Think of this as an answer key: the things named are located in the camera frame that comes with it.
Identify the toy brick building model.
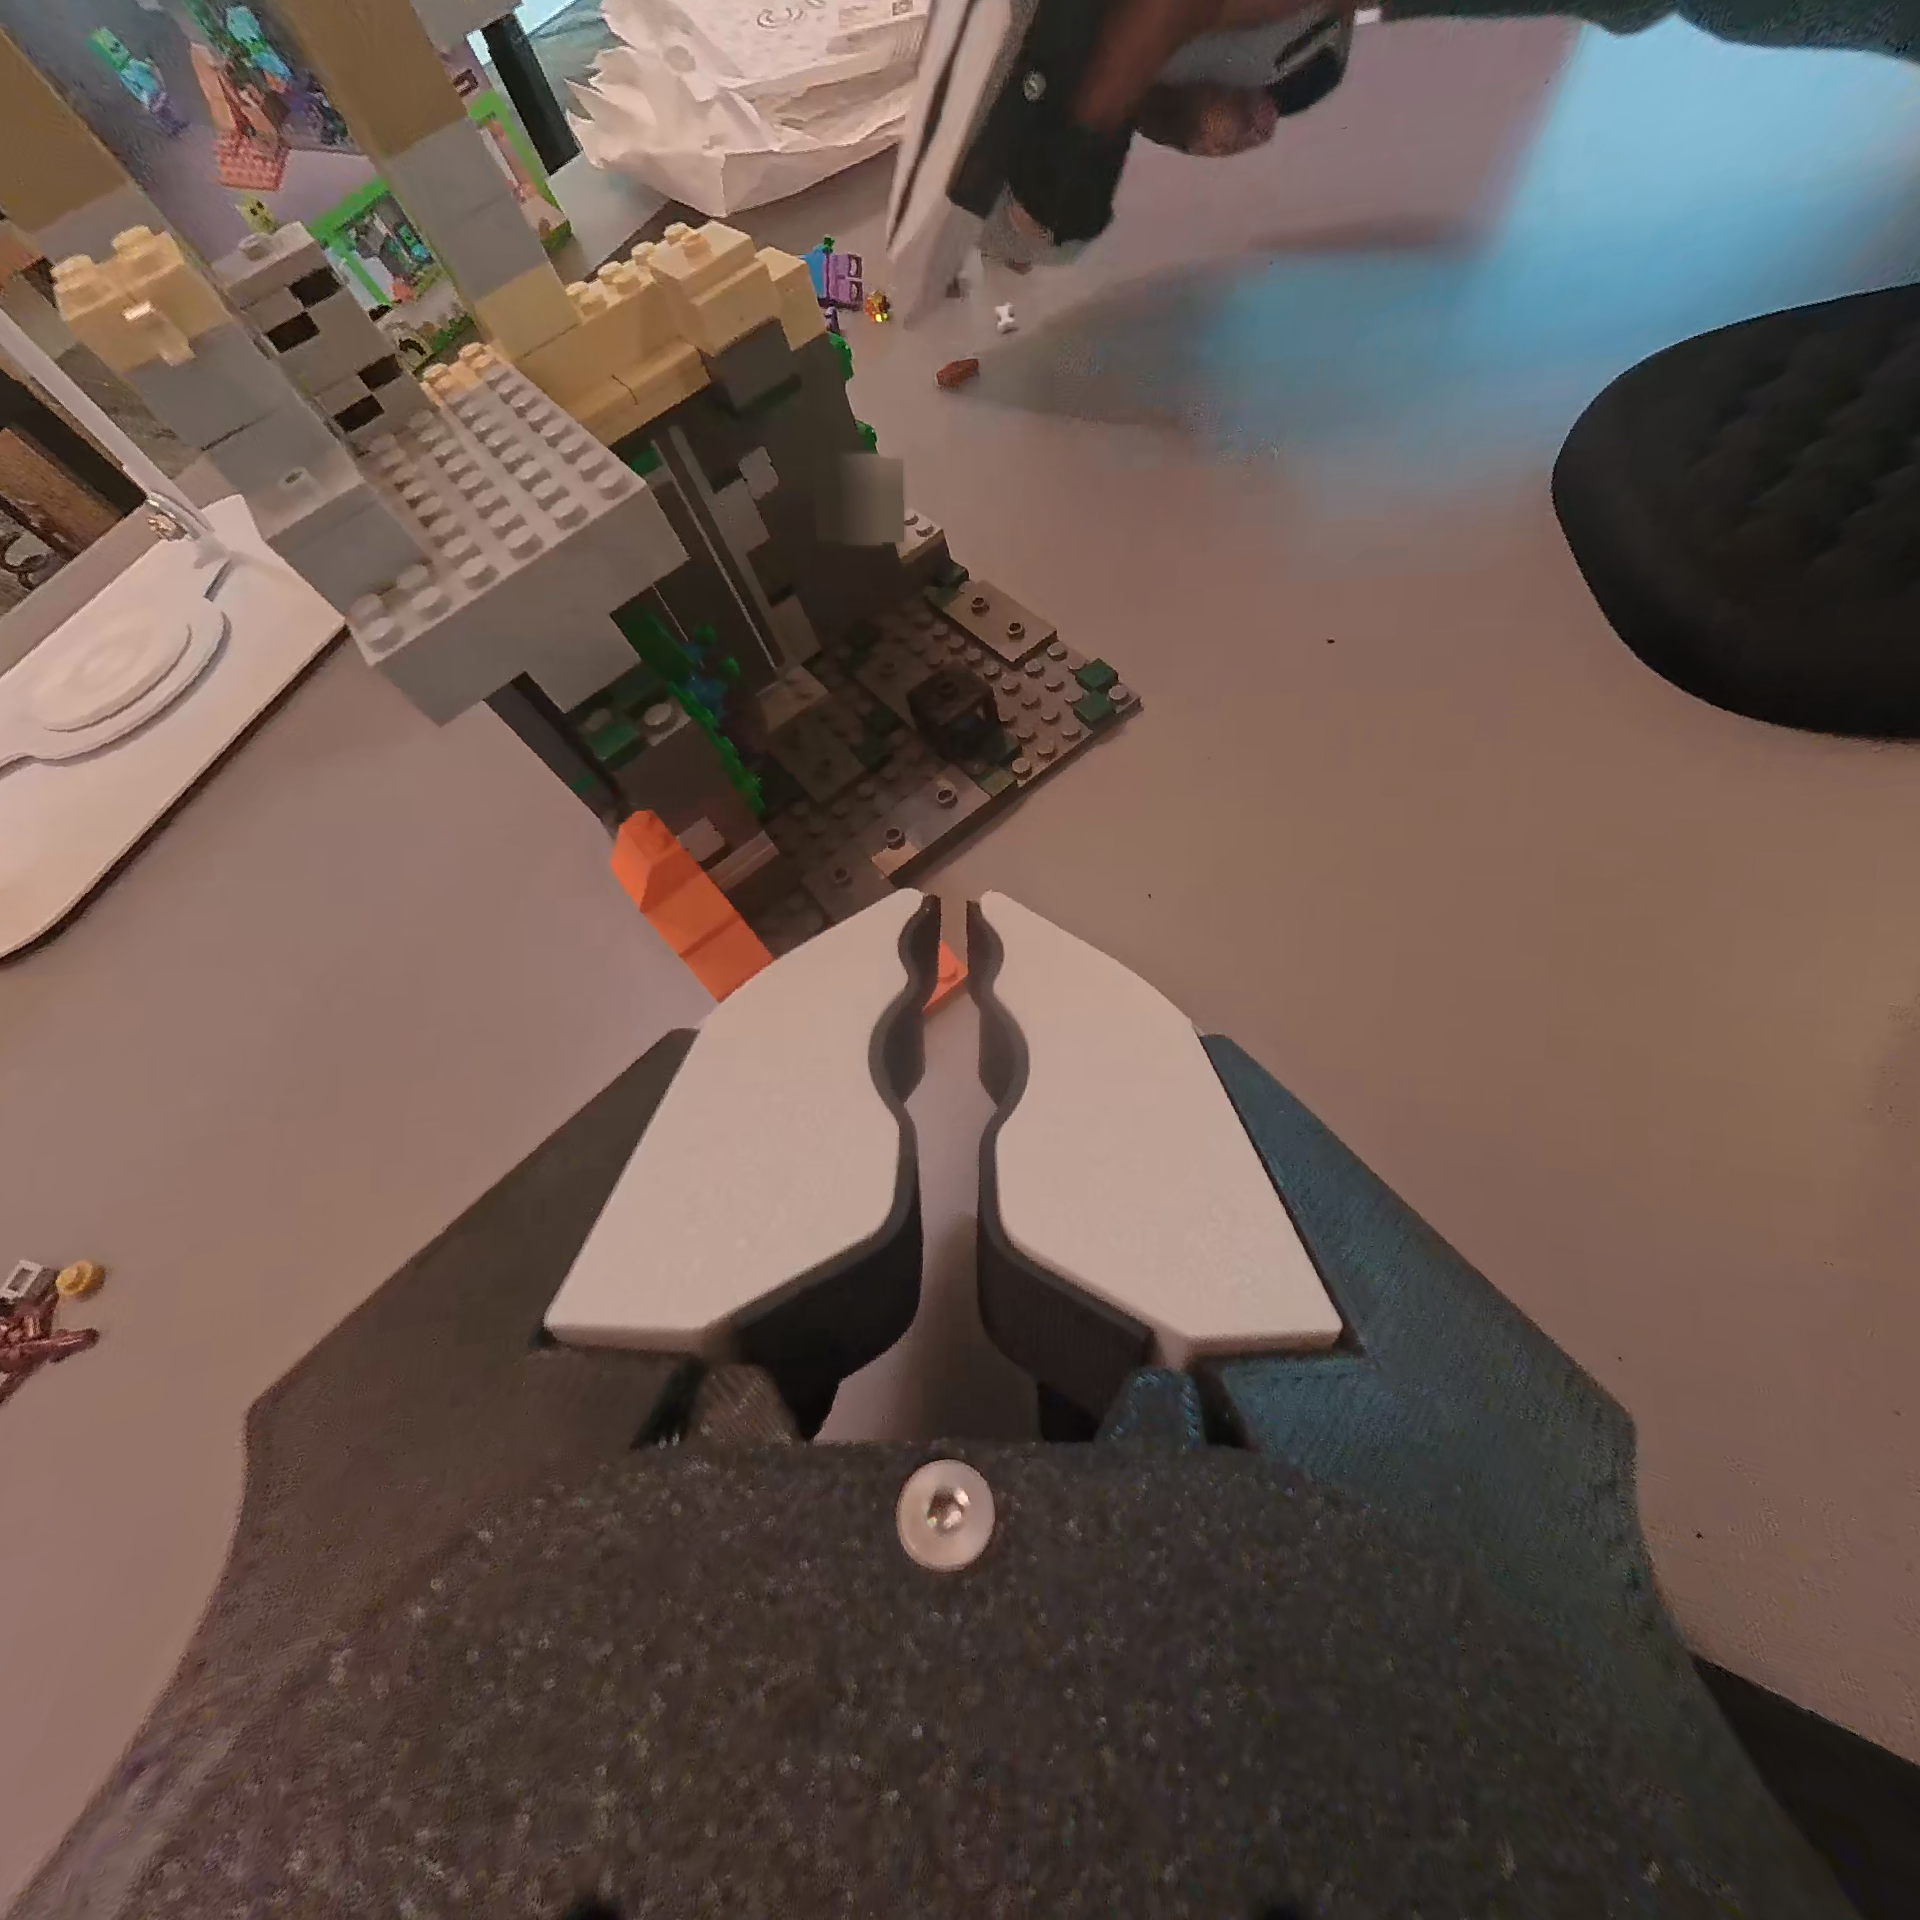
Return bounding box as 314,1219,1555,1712
0,0,1146,1011

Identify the white flat board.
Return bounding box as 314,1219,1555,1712
0,497,351,962

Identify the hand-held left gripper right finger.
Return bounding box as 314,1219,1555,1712
962,890,1346,1441

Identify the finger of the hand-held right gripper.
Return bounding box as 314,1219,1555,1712
884,0,972,327
936,0,1038,298

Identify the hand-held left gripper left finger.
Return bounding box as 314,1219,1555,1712
544,886,941,1434

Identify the black wrist rest pad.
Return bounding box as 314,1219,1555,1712
1551,281,1920,741

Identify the grey desk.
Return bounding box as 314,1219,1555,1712
0,0,1920,1802

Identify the printed toy box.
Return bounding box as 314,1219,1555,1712
88,0,576,368

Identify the person's right hand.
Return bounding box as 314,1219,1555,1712
1079,0,1363,161

